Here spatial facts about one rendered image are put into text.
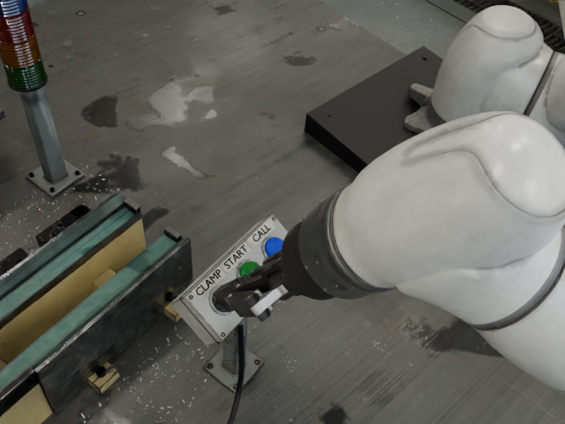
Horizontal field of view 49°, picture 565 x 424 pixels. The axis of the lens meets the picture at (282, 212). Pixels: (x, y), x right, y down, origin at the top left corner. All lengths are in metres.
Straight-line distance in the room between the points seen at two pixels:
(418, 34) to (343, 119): 2.00
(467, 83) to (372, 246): 0.83
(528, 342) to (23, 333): 0.74
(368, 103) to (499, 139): 1.01
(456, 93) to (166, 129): 0.60
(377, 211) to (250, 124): 0.97
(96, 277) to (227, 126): 0.48
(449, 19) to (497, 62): 2.29
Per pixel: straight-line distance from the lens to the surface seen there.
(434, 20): 3.45
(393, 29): 3.30
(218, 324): 0.74
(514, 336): 0.47
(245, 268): 0.76
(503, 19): 1.23
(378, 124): 1.34
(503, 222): 0.38
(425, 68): 1.52
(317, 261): 0.50
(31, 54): 1.09
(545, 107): 1.24
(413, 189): 0.40
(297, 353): 1.02
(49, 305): 1.01
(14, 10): 1.04
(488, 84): 1.23
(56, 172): 1.26
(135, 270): 0.97
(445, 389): 1.05
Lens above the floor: 1.69
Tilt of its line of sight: 48 degrees down
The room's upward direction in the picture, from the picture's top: 6 degrees clockwise
